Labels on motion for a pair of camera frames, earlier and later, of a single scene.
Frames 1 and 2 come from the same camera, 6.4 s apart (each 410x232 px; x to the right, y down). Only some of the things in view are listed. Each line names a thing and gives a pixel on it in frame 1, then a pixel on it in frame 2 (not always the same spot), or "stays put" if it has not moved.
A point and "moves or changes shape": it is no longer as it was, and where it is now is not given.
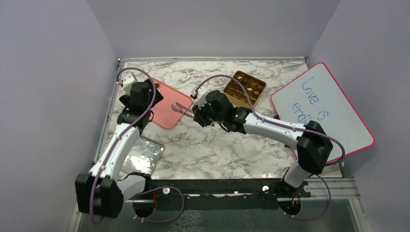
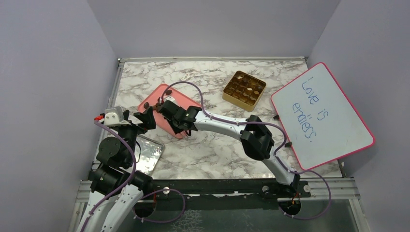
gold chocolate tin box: [254, 87] stays put
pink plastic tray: [163, 113] moves or changes shape
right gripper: [198, 117] to [178, 130]
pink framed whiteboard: [316, 95] stays put
